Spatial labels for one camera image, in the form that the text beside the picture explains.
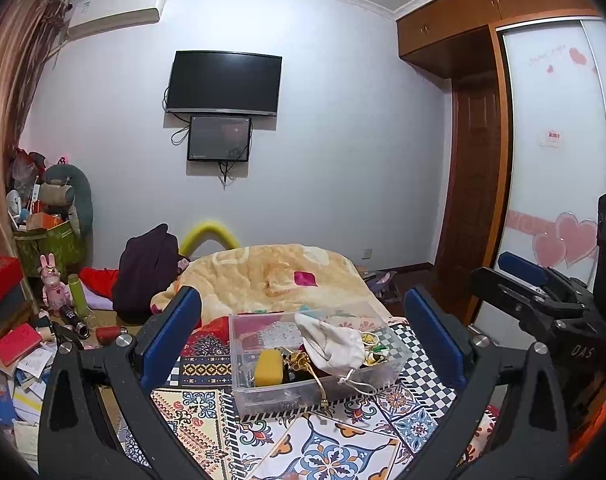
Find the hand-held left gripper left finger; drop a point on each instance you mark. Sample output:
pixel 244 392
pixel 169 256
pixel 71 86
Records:
pixel 170 340

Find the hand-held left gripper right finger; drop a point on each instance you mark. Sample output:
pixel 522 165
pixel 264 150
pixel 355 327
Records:
pixel 433 340

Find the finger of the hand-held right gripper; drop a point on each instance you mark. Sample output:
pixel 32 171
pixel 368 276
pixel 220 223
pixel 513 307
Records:
pixel 508 300
pixel 523 267

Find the yellow sponge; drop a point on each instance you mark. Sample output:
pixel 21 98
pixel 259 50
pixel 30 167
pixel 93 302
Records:
pixel 269 367

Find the clear plastic storage box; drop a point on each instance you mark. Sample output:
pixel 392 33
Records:
pixel 263 405

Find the small pink heart sticker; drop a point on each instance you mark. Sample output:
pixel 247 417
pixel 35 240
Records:
pixel 548 250

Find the red patterned pillow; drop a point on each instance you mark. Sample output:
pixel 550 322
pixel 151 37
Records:
pixel 208 335

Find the red thermos flask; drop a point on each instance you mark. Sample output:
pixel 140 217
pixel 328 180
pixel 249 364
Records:
pixel 109 335

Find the large pink heart sticker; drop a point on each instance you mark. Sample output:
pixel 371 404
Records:
pixel 578 237

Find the dark purple backpack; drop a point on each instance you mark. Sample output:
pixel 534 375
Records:
pixel 143 270

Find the red cloth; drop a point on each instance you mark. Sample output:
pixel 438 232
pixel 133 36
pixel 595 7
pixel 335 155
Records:
pixel 100 277

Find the black flashlight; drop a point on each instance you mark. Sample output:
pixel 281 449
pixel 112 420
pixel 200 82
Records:
pixel 75 321

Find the green bottle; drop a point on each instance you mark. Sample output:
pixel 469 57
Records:
pixel 78 292

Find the brown wooden door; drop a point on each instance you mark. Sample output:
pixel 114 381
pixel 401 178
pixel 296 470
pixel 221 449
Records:
pixel 470 175

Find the beige fleece blanket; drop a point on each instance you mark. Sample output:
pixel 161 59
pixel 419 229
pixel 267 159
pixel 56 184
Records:
pixel 253 270

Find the yellow foam tube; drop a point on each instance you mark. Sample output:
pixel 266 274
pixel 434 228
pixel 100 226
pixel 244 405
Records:
pixel 205 228

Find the pink rabbit toy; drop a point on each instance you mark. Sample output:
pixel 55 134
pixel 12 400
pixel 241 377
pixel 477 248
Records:
pixel 55 285

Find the red white paper label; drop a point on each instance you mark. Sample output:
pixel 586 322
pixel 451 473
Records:
pixel 551 138

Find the pile of papers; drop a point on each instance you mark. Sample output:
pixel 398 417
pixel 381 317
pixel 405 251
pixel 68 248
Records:
pixel 30 375

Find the green storage bag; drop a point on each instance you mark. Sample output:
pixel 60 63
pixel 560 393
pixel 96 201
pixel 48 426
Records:
pixel 58 247

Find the colourful patterned bed sheet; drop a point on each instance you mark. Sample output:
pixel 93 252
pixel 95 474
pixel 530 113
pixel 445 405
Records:
pixel 333 450

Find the red book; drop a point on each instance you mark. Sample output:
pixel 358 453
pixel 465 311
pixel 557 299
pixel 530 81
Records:
pixel 18 342

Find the dark grey box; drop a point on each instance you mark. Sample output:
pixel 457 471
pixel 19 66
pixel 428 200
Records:
pixel 5 302

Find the grey plush toy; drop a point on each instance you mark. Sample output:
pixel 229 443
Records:
pixel 80 195

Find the red box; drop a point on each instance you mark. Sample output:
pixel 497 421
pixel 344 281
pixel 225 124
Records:
pixel 3 275

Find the wooden wardrobe with white doors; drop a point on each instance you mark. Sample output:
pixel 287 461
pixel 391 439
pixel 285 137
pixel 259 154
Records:
pixel 548 85

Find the small white fan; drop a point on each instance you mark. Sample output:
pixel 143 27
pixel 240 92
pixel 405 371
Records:
pixel 15 205

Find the striped brown curtain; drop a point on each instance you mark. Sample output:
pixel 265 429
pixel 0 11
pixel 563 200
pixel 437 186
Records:
pixel 10 110

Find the white air conditioner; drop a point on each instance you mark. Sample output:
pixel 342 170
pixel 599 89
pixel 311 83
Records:
pixel 115 10

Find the small black wall monitor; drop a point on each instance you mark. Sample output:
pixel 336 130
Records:
pixel 218 137

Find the black wall television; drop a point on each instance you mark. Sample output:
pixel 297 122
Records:
pixel 223 82

